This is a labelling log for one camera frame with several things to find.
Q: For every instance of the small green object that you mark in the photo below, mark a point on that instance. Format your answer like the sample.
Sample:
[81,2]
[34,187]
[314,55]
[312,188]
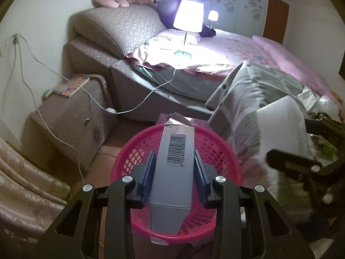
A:
[47,93]

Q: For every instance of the dark purple plush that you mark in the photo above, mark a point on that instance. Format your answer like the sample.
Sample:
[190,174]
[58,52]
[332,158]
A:
[165,10]

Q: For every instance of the colourful book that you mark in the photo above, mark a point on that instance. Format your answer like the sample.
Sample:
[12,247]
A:
[71,86]

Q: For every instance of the floral sliding wardrobe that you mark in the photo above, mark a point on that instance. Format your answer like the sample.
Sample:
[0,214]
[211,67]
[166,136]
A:
[231,0]

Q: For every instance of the pink floral pillow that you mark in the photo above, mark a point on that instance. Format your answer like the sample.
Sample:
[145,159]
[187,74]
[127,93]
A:
[167,36]

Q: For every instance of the brown door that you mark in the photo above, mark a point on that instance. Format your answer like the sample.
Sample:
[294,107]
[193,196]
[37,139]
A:
[276,19]

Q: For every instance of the grey patterned headboard cushion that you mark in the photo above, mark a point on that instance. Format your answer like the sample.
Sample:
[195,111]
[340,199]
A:
[121,29]

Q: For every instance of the pink floral bed sheet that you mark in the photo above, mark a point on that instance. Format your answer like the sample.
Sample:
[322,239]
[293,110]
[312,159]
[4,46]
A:
[229,51]

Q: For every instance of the pink plush toy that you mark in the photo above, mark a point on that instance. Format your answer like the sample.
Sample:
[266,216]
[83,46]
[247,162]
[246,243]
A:
[109,0]

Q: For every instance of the grey upholstered bed frame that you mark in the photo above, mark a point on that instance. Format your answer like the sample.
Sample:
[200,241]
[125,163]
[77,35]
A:
[151,86]

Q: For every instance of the pink plastic basket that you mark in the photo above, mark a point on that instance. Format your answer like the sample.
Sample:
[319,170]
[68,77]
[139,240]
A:
[129,151]

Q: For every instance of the grey checked blanket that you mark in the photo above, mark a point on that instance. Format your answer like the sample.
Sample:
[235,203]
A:
[250,86]

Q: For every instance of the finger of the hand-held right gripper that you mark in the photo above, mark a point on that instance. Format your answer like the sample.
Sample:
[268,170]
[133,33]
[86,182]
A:
[323,129]
[291,162]

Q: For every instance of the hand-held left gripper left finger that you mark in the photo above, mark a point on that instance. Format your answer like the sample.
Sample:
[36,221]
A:
[147,179]

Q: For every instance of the brown nightstand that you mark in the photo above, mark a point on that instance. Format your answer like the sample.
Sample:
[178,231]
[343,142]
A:
[67,124]

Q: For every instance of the beige patterned cloth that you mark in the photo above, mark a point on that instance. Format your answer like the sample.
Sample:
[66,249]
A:
[24,194]

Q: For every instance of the white wall plug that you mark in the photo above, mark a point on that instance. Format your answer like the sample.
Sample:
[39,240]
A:
[15,39]

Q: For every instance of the grey carton box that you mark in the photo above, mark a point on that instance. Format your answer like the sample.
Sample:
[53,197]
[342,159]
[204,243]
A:
[172,188]

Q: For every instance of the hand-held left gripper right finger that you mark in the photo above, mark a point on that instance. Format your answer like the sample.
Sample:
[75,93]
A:
[200,182]

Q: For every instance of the white shade table lamp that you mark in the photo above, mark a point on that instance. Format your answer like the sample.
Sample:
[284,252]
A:
[188,16]

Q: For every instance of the pink quilt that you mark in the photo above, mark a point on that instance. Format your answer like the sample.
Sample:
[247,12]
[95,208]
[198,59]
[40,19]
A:
[291,59]

